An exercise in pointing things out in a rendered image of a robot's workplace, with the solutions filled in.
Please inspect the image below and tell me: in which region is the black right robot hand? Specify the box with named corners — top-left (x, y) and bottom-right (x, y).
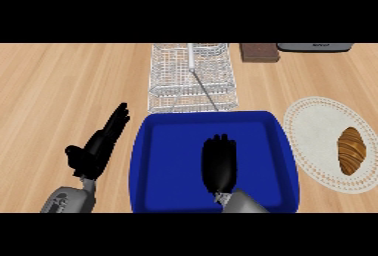
top-left (200, 133), bottom-right (239, 197)

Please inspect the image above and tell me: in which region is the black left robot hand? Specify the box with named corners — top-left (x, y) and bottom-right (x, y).
top-left (63, 102), bottom-right (131, 181)

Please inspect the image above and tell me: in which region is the blue tray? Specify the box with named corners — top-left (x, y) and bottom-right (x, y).
top-left (128, 110), bottom-right (301, 214)

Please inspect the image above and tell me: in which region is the white round placemat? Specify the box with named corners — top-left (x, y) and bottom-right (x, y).
top-left (282, 96), bottom-right (378, 195)

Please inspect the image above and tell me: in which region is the brown croissant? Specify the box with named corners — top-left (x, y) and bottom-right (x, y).
top-left (336, 126), bottom-right (367, 177)

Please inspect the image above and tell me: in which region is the brown block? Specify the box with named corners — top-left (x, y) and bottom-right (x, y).
top-left (239, 43), bottom-right (282, 64)

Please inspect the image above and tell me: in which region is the dark grey appliance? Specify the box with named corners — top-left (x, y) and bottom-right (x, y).
top-left (276, 43), bottom-right (355, 53)

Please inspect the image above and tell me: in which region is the white wire tiered basket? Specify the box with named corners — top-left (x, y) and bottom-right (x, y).
top-left (146, 43), bottom-right (240, 114)

